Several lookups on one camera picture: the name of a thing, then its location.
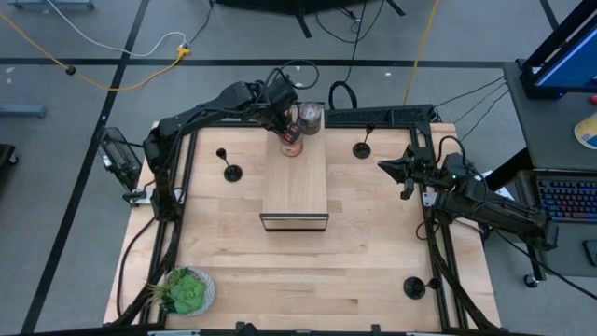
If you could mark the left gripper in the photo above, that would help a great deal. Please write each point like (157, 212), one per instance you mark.
(282, 102)

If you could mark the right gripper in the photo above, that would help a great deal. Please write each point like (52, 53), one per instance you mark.
(424, 168)

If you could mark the orange candle jar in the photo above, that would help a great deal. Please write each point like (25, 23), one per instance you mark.
(292, 148)

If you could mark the grey candle jar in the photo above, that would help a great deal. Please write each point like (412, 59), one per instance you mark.
(311, 114)

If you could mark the black candlestick holder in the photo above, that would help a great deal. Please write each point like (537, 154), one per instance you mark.
(233, 173)
(414, 288)
(361, 150)

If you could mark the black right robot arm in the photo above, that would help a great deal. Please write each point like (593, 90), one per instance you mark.
(494, 210)

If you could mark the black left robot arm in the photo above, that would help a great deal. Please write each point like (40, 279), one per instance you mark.
(196, 116)

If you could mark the black perforated bar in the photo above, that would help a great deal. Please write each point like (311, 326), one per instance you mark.
(359, 116)

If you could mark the black stand base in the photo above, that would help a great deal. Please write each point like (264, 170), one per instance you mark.
(289, 4)

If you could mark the grey desk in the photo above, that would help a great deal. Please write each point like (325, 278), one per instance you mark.
(545, 130)

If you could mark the black caster wheel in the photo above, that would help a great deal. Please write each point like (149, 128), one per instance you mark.
(531, 281)

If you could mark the backlit keyboard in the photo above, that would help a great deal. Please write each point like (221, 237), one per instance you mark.
(569, 198)

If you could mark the black perforated box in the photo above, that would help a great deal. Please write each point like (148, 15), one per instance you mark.
(119, 158)

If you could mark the succulent in white pot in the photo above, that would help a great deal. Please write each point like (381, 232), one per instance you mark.
(186, 294)

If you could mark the yellow blue round plate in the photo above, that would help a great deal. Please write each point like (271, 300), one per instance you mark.
(588, 133)

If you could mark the monitor with blue screen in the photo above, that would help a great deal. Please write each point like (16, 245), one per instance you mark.
(569, 65)

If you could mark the black round floor plug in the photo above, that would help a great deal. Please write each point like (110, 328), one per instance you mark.
(71, 70)

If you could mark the grey floor foot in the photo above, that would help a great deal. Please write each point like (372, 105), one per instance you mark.
(46, 4)
(21, 110)

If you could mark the black chair caster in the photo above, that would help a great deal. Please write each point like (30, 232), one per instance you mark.
(7, 154)

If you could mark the black table frame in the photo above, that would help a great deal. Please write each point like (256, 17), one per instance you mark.
(224, 124)

